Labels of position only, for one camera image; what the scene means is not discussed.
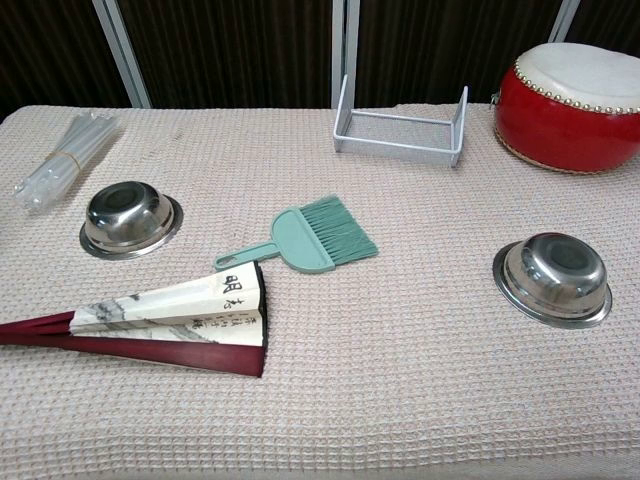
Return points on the clear glue stick bundle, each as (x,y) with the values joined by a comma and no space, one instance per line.
(70,150)

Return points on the stainless steel bowl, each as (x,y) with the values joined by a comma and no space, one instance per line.
(555,280)
(127,215)

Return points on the grey metal frame post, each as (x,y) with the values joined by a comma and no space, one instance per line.
(122,55)
(345,45)
(562,20)

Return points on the red drum, white skin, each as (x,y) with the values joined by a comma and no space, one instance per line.
(555,125)

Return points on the teal hand brush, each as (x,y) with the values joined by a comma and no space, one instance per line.
(300,245)

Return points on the tan rubber band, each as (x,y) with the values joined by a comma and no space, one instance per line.
(67,157)

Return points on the paper folding fan, red ribs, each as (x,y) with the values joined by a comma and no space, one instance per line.
(165,310)

